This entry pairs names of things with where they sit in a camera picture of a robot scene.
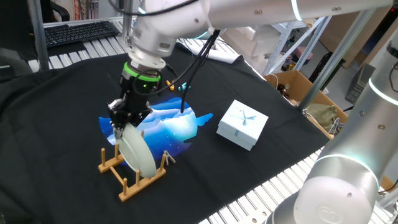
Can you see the green ringed wrist flange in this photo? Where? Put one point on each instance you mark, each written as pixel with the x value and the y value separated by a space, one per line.
pixel 140 74

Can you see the white foam boxes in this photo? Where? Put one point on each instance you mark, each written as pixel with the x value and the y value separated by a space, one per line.
pixel 258 40

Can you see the orange clothespin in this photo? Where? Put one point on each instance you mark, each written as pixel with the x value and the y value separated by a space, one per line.
pixel 170 85

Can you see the black keyboard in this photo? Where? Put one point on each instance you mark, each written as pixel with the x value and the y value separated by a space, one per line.
pixel 77 32

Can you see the black office chair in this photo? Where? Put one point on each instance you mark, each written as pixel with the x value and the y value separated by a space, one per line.
pixel 60 11

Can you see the wooden dish rack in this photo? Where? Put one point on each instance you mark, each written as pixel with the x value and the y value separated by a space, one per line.
pixel 140 186

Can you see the aluminium frame post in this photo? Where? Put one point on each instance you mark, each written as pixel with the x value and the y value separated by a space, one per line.
pixel 332 62
pixel 38 31
pixel 127 18

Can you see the black cloth with blue print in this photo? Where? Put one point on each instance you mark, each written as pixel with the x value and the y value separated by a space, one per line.
pixel 62 109

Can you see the light blue gift box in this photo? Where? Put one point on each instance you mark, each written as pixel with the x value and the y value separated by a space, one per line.
pixel 242 124

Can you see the pale green plate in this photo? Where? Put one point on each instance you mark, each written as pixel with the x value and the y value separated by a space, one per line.
pixel 136 152

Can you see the open cardboard box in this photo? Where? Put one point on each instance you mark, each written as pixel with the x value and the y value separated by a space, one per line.
pixel 298 85

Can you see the grey plastic crate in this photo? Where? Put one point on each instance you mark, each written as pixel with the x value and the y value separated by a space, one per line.
pixel 357 84

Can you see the white metal shelf rack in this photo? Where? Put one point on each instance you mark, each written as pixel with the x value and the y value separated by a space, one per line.
pixel 286 43

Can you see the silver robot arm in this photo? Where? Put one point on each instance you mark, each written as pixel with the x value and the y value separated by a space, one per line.
pixel 248 12

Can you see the white paper sheet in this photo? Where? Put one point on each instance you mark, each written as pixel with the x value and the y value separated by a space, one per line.
pixel 224 56

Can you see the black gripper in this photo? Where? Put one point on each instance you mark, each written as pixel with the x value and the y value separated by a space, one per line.
pixel 136 95

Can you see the olive cloth bag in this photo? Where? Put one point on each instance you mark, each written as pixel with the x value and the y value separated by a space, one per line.
pixel 323 115

